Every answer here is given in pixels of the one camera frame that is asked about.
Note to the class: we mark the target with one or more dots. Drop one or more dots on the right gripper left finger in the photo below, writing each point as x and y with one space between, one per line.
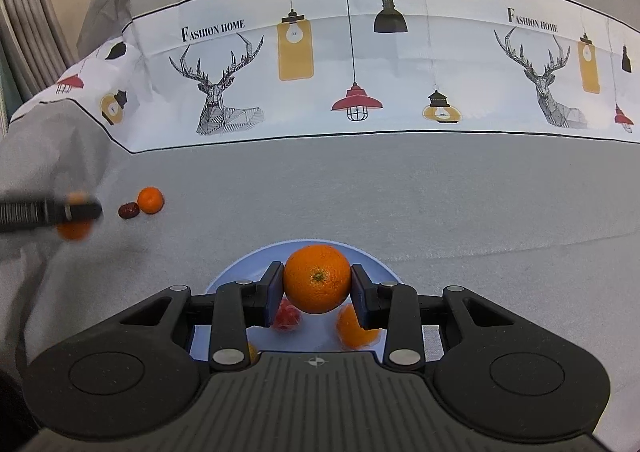
238 306

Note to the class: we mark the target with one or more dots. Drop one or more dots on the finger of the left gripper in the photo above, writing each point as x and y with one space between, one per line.
81 212

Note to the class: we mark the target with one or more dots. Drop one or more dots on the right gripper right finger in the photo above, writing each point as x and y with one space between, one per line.
395 308

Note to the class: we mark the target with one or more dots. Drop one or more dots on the small mandarin orange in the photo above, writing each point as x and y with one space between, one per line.
150 200
77 230

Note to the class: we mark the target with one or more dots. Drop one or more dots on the tan longan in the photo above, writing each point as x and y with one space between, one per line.
253 352

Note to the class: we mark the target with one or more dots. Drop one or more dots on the dark red jujube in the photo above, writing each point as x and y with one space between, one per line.
129 210

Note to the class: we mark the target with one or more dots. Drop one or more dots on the red fruit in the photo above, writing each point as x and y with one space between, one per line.
288 317

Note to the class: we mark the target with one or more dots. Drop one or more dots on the grey curtain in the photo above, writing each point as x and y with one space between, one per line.
34 51

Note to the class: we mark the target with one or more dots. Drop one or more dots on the grey printed sofa cover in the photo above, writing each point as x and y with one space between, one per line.
486 151

